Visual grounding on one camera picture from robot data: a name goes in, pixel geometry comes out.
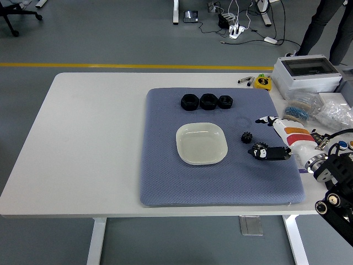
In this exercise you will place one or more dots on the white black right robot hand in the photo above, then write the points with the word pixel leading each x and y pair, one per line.
pixel 298 140

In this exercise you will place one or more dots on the large black gear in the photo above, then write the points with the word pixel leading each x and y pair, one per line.
pixel 259 145

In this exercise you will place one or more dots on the small black gear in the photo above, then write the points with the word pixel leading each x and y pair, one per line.
pixel 247 138

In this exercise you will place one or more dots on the white square plate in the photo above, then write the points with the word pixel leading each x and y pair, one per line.
pixel 201 143

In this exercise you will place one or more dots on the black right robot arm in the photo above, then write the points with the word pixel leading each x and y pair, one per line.
pixel 336 165

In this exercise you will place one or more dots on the grey push-button control box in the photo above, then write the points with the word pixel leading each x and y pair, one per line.
pixel 342 145

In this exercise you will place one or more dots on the white flat box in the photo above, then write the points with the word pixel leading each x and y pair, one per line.
pixel 331 97

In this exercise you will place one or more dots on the small black hex nut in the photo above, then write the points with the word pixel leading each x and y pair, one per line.
pixel 225 101

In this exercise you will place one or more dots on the large black hex nut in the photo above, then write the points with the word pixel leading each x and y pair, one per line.
pixel 208 101
pixel 189 102

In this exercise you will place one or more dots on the bag of blue resistors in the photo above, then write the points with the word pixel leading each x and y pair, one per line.
pixel 296 110

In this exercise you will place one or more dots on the white sheet purple edge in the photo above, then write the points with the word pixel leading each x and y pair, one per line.
pixel 304 171

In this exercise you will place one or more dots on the bag of clear parts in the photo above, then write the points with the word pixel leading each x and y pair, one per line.
pixel 336 113

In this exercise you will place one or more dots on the yellow tape measure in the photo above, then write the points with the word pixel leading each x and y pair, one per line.
pixel 262 82

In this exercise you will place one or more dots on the small black marker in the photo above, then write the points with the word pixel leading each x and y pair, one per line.
pixel 249 83

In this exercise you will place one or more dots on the silver metal tool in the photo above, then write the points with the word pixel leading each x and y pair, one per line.
pixel 244 80

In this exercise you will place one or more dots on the metal floor plate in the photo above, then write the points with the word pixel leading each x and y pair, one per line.
pixel 251 225

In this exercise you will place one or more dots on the white table leg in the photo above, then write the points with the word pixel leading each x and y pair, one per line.
pixel 296 240
pixel 96 240

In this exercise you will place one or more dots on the white power adapter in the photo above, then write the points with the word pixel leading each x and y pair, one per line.
pixel 270 40

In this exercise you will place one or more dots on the person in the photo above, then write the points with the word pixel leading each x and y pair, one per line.
pixel 317 22

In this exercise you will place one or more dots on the white power strip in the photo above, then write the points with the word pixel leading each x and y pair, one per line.
pixel 236 31

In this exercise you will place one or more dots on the white desk leg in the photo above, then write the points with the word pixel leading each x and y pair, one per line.
pixel 265 13
pixel 176 12

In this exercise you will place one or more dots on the blue-grey textured mat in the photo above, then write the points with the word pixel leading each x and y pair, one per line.
pixel 165 179

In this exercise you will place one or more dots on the black power adapter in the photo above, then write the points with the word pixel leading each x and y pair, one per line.
pixel 223 20

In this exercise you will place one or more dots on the small grey device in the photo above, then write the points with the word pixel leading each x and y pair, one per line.
pixel 212 7

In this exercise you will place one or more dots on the black floor device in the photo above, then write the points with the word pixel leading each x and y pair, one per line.
pixel 191 16

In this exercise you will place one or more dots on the yellow floor tape line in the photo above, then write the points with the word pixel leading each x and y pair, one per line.
pixel 110 65

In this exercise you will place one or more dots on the white desk foot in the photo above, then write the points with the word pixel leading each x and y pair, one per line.
pixel 41 3

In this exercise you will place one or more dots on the black office chair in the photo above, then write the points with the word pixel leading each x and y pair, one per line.
pixel 8 9

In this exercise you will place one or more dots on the grey electrical enclosure box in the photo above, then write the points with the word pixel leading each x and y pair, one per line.
pixel 303 80

